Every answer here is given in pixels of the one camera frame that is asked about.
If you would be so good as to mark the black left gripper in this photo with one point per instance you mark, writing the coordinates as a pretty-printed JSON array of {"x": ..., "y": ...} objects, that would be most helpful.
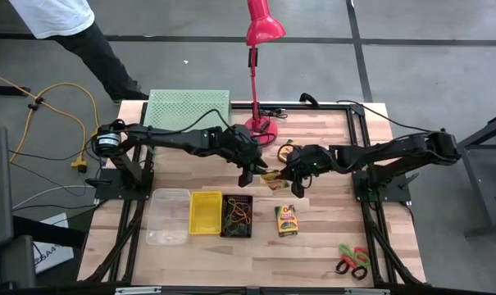
[{"x": 243, "y": 147}]

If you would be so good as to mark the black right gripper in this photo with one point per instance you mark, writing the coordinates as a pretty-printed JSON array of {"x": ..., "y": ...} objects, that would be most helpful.
[{"x": 309, "y": 160}]

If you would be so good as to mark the yellow green crayon box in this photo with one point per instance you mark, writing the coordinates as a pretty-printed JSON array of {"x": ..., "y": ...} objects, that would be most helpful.
[
  {"x": 290, "y": 144},
  {"x": 277, "y": 183},
  {"x": 286, "y": 221}
]

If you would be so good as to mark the orange rubber band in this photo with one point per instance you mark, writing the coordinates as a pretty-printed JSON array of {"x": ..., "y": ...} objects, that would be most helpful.
[{"x": 242, "y": 203}]

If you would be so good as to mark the red rubber band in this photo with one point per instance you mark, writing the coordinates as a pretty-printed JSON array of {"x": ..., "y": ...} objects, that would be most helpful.
[{"x": 233, "y": 217}]

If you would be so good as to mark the green coil wristband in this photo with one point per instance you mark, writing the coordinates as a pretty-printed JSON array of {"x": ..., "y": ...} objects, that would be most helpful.
[{"x": 345, "y": 249}]

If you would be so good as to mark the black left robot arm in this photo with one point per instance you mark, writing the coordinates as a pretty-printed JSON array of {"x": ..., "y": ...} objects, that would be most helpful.
[{"x": 165, "y": 137}]

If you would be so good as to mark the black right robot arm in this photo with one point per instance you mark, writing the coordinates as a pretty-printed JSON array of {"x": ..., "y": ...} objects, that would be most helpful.
[{"x": 395, "y": 149}]

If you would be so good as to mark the red desk lamp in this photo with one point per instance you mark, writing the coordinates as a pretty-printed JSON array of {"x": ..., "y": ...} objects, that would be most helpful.
[{"x": 260, "y": 24}]

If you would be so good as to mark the yellow plastic basket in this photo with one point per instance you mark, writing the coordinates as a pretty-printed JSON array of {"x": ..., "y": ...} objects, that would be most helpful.
[{"x": 206, "y": 213}]

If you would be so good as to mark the black plastic basket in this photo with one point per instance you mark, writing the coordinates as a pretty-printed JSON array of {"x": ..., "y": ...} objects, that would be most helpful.
[{"x": 223, "y": 235}]

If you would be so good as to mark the green perforated metal shelf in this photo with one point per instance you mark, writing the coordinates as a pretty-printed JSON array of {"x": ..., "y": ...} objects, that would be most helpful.
[{"x": 178, "y": 108}]

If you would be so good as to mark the black coil wristband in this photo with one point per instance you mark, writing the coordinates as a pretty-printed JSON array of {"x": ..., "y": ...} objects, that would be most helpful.
[
  {"x": 337, "y": 267},
  {"x": 353, "y": 273}
]

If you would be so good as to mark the red coil wristband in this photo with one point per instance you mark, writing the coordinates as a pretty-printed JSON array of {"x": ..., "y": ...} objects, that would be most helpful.
[{"x": 361, "y": 250}]

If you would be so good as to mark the clear plastic bin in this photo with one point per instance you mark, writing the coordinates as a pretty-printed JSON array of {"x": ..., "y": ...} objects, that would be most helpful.
[{"x": 167, "y": 221}]

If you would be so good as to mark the black metal stand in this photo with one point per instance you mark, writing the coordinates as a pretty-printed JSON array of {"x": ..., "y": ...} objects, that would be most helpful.
[{"x": 477, "y": 172}]

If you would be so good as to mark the white printed box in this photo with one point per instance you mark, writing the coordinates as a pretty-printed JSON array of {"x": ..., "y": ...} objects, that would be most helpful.
[{"x": 51, "y": 246}]

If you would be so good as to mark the person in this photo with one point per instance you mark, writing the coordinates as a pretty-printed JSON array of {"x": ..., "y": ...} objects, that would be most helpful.
[{"x": 55, "y": 16}]

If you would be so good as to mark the black flat bar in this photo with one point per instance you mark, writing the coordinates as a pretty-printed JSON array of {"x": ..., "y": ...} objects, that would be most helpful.
[{"x": 5, "y": 90}]

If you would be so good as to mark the black aluminium table frame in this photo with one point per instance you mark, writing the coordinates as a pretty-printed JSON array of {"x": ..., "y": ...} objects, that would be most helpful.
[{"x": 313, "y": 107}]

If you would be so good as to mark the silver metal bracket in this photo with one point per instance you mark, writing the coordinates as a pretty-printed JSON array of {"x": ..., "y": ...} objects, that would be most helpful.
[
  {"x": 137, "y": 290},
  {"x": 366, "y": 291}
]

